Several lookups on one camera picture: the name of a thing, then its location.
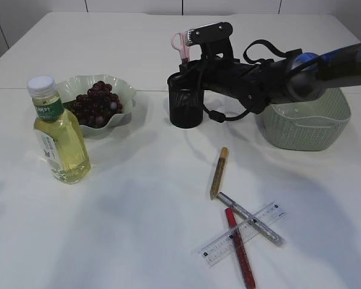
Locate yellow tea bottle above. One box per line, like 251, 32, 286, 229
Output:
26, 75, 91, 184

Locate gold glitter pen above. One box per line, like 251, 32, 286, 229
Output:
209, 147, 228, 200

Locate green wavy plate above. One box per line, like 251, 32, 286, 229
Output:
57, 74, 137, 137

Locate black mesh pen holder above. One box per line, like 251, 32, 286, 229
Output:
167, 72, 204, 129

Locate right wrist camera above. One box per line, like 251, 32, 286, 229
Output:
185, 22, 233, 46

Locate red glitter pen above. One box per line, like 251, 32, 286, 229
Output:
225, 208, 256, 289

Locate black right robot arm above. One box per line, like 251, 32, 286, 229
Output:
168, 39, 361, 122

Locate green plastic basket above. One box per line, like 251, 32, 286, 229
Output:
262, 88, 351, 151

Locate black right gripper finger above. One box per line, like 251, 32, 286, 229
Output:
179, 61, 199, 75

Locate pink scissors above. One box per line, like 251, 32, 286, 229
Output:
171, 32, 190, 64

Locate silver glitter pen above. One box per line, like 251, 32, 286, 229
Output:
216, 192, 284, 247

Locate purple grape bunch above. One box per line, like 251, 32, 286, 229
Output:
63, 81, 123, 128

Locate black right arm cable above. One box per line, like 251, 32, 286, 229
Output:
203, 39, 303, 123

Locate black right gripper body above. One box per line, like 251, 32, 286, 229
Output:
199, 62, 259, 96

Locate clear plastic ruler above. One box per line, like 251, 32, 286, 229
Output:
199, 202, 286, 267

